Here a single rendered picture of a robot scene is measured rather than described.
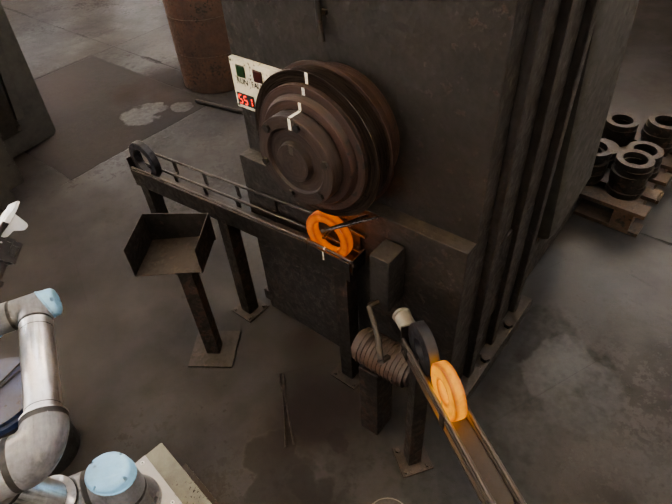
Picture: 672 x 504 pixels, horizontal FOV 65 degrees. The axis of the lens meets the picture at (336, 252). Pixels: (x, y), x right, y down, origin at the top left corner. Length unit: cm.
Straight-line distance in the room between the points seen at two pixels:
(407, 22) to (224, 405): 164
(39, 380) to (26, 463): 19
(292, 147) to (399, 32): 40
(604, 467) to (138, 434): 179
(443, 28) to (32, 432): 125
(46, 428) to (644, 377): 218
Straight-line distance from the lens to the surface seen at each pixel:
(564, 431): 233
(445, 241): 162
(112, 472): 164
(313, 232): 185
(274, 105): 155
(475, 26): 133
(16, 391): 217
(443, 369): 141
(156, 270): 208
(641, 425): 245
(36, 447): 127
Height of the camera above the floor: 196
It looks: 43 degrees down
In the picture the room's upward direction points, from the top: 5 degrees counter-clockwise
